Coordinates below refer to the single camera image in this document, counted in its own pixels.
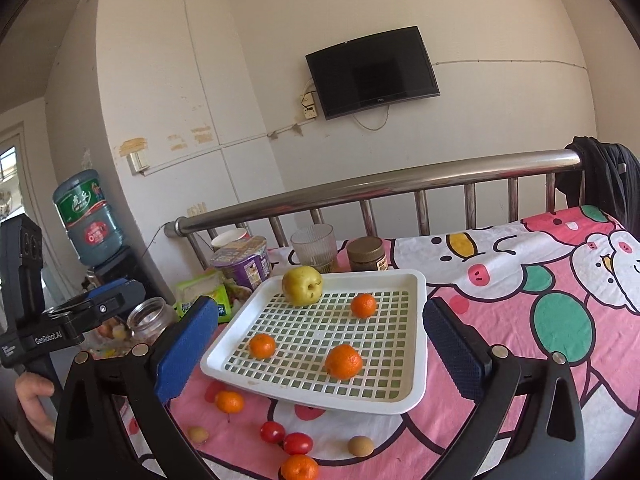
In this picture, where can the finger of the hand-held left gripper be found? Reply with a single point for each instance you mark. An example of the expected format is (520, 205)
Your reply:
(107, 300)

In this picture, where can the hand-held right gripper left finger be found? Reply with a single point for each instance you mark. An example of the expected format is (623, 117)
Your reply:
(190, 345)

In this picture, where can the red cherry tomato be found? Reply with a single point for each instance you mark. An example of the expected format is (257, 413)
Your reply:
(272, 432)
(298, 443)

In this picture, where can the black wall television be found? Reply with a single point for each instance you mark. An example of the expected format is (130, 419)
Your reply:
(372, 72)

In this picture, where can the white slotted plastic tray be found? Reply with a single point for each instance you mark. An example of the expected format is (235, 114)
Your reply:
(220, 360)

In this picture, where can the orange mandarin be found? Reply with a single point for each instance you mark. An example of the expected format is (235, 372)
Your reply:
(299, 467)
(363, 305)
(229, 402)
(343, 361)
(262, 346)

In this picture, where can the clear plastic cup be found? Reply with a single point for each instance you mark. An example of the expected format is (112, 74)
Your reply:
(312, 247)

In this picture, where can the pink printed bedsheet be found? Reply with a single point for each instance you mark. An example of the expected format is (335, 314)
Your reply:
(500, 310)

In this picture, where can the blue water jug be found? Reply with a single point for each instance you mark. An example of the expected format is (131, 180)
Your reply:
(87, 220)

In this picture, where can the dark clothing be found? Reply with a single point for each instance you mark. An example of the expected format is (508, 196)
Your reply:
(605, 175)

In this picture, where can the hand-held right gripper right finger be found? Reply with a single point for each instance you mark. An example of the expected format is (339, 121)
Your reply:
(455, 355)

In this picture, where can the metal bed frame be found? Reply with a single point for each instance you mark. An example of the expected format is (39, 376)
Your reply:
(380, 180)

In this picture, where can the small brown kiwi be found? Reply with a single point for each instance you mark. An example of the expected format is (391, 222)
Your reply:
(360, 445)

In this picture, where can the white wall socket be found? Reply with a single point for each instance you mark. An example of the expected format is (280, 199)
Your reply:
(309, 110)

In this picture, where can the dark water dispenser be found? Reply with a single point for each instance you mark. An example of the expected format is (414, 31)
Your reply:
(125, 267)

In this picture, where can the yellow-green pear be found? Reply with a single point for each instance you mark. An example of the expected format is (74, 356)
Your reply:
(301, 287)

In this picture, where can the green snack packet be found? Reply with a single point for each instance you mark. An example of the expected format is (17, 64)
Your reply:
(200, 287)

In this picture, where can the brown jar with dark lid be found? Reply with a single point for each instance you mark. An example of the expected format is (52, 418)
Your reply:
(367, 255)

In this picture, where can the window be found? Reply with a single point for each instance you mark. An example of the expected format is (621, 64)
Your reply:
(7, 160)

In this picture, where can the wall light switch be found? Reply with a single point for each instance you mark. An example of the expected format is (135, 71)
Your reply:
(137, 162)

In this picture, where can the person's left hand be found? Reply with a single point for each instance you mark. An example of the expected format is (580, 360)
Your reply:
(32, 390)

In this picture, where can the purple instant noodle bowl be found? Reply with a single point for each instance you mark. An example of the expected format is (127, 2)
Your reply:
(240, 265)

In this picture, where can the clear plastic snack jar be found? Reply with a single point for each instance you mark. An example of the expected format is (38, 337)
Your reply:
(150, 320)

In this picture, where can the clear plastic bag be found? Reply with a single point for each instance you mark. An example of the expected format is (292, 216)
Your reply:
(107, 335)

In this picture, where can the white paper cup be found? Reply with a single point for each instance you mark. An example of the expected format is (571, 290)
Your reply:
(227, 240)

